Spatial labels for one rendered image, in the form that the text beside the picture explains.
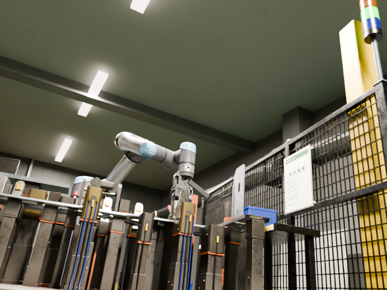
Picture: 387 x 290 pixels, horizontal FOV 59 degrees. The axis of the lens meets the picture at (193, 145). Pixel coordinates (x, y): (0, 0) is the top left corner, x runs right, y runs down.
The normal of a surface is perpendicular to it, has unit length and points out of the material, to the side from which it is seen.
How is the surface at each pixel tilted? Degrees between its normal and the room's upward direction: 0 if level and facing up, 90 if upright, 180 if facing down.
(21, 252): 90
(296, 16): 180
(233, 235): 90
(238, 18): 180
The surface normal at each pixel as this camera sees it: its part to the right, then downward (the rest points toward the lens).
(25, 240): 0.34, -0.36
